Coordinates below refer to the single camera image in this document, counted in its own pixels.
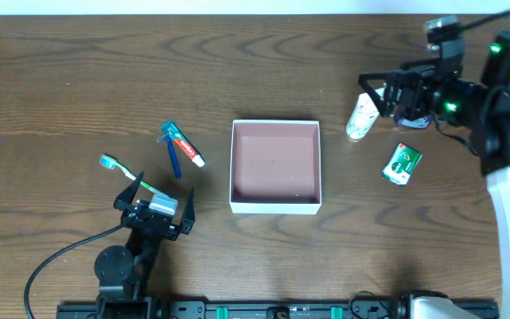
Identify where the blue disposable razor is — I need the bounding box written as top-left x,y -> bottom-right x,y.
157,135 -> 182,179

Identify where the green white toothbrush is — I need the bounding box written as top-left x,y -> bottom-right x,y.
99,154 -> 166,197

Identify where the white cardboard box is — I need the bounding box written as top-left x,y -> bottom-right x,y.
228,120 -> 322,215

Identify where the red Colgate toothpaste tube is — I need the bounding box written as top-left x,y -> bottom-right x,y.
160,121 -> 205,167

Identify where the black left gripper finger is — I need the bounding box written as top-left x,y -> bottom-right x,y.
180,189 -> 196,235
113,171 -> 144,211

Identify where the green Dettol soap bar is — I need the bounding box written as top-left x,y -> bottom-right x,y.
382,143 -> 422,186

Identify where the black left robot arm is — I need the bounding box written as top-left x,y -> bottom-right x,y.
94,176 -> 196,318

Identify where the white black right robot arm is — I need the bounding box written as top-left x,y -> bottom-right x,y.
358,30 -> 510,318

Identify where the black mounting rail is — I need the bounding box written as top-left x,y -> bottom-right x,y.
55,290 -> 500,319

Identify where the white Pantene conditioner tube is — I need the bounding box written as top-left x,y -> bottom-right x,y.
345,93 -> 380,141

